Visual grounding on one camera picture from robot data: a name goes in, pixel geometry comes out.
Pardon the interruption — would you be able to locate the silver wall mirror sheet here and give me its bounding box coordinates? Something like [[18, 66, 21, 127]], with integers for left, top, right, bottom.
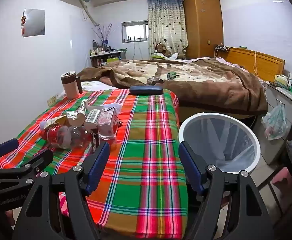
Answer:
[[22, 8, 46, 38]]

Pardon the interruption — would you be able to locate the printed plastic bag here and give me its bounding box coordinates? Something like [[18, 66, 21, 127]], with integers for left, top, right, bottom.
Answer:
[[261, 102, 287, 140]]

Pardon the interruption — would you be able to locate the pink stool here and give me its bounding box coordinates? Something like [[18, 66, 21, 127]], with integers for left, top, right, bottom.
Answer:
[[271, 166, 292, 205]]

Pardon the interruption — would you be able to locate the white air conditioner pipe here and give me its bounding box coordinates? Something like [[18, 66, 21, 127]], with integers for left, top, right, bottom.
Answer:
[[80, 0, 100, 27]]

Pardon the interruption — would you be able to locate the heart patterned curtain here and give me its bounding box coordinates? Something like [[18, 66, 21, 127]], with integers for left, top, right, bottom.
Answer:
[[147, 0, 188, 59]]

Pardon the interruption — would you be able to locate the dark crumpled wrapper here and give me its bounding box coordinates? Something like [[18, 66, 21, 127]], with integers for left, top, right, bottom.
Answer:
[[146, 77, 164, 85]]

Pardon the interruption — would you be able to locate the dark blue glasses case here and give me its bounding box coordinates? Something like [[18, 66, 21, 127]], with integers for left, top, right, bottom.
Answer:
[[130, 85, 163, 96]]

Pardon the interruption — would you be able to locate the tan bed base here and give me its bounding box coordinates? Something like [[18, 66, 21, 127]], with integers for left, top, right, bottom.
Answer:
[[179, 105, 255, 120]]

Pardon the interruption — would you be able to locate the pile of small boxes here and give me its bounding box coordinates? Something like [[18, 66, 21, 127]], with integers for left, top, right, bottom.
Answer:
[[273, 72, 292, 98]]

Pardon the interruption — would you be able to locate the wooden bed headboard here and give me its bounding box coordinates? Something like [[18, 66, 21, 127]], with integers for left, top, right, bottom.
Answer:
[[224, 46, 285, 83]]

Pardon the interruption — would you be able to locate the white trash bin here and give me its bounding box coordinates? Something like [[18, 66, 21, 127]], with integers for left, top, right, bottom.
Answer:
[[178, 112, 261, 174]]

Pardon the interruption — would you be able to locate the red hanging ornament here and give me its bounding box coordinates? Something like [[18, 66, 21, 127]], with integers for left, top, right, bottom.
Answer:
[[21, 9, 28, 35]]

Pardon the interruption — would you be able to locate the plastic bottle red label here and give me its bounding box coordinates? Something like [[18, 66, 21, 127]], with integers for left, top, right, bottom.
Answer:
[[40, 124, 91, 150]]

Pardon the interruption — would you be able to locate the beige wrapper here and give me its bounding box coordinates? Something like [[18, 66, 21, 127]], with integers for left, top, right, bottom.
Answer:
[[40, 115, 69, 130]]

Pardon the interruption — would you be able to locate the pink tumbler brown lid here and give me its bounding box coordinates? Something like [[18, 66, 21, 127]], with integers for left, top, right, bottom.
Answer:
[[60, 71, 80, 100]]

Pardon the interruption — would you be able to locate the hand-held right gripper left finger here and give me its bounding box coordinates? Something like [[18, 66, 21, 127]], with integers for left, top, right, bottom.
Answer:
[[12, 141, 111, 240]]

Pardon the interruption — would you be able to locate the white floral bed sheet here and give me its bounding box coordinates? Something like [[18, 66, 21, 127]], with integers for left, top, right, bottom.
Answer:
[[80, 80, 119, 93]]

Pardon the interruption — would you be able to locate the orange cable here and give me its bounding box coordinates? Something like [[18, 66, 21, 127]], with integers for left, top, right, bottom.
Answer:
[[253, 51, 259, 77]]

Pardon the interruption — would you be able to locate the brown printed blanket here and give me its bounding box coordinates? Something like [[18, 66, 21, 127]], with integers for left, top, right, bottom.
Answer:
[[76, 57, 269, 117]]

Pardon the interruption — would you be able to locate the white black patterned carton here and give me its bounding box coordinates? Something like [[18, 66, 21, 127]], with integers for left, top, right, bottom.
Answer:
[[77, 99, 89, 114]]

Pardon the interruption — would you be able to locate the small barred window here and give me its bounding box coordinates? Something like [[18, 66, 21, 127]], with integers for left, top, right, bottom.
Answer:
[[122, 21, 149, 43]]

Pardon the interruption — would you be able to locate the crushed brown paper cup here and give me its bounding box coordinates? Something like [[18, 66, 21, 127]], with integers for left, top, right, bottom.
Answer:
[[66, 110, 86, 128]]

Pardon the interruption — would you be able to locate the wooden wardrobe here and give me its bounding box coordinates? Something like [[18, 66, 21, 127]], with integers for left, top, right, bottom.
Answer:
[[183, 0, 224, 59]]

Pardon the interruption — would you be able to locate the brown teddy bear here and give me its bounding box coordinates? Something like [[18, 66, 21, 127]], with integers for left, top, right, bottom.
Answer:
[[154, 42, 172, 58]]

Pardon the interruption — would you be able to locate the grey nightstand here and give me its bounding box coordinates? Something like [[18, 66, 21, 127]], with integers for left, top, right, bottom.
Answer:
[[259, 81, 292, 165]]

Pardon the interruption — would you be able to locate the cluttered side desk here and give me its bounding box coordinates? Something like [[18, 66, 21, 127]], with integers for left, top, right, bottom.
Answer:
[[89, 49, 128, 68]]

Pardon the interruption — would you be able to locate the white barcode paper cup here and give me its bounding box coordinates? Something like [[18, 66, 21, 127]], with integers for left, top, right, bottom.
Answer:
[[84, 109, 102, 130]]

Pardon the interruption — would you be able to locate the pink drink carton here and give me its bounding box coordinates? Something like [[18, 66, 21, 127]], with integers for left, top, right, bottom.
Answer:
[[96, 107, 121, 136]]

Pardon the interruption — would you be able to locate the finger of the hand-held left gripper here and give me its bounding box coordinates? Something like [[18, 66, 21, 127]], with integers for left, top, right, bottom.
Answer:
[[0, 149, 54, 183], [0, 138, 20, 169]]

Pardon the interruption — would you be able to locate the pink bed sheet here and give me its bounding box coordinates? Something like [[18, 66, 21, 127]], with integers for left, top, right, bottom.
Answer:
[[186, 56, 249, 73]]

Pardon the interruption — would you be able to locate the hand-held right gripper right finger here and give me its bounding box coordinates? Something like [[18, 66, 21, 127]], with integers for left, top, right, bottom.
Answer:
[[178, 141, 284, 240]]

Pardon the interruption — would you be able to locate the white power strip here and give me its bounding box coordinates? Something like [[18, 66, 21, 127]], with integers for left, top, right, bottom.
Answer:
[[214, 44, 232, 52]]

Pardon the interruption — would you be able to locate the wall socket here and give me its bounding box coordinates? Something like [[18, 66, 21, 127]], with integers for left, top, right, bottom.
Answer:
[[47, 94, 60, 107]]

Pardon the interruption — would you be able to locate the vase with dried branches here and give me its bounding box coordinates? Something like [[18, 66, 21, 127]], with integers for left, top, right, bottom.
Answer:
[[91, 22, 116, 48]]

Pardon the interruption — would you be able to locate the clear plastic wrapper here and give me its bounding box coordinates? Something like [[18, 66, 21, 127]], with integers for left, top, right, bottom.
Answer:
[[98, 132, 118, 150]]

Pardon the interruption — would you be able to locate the red green plaid tablecloth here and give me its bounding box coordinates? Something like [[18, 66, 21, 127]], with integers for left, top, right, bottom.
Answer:
[[0, 89, 189, 240]]

